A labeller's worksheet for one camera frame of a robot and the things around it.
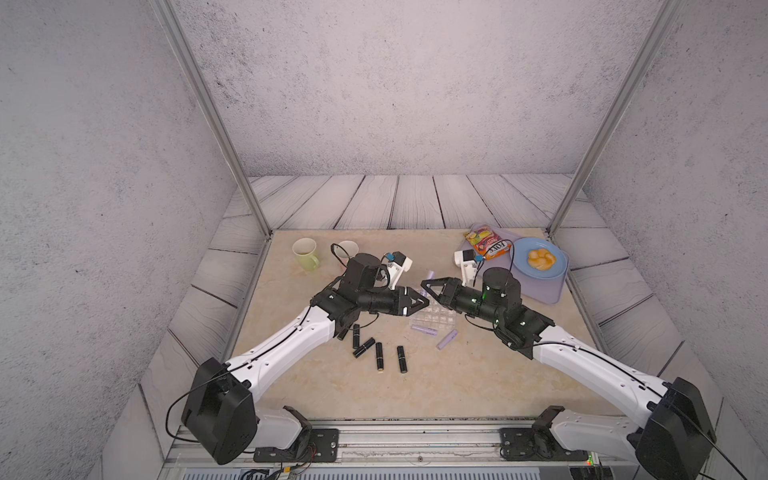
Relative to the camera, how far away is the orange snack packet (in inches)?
44.6

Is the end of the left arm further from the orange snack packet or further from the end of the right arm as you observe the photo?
the orange snack packet

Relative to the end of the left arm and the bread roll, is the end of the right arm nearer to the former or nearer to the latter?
the end of the left arm

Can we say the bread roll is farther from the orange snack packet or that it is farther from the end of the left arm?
the end of the left arm

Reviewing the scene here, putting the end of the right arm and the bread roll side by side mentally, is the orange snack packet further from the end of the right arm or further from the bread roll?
the end of the right arm
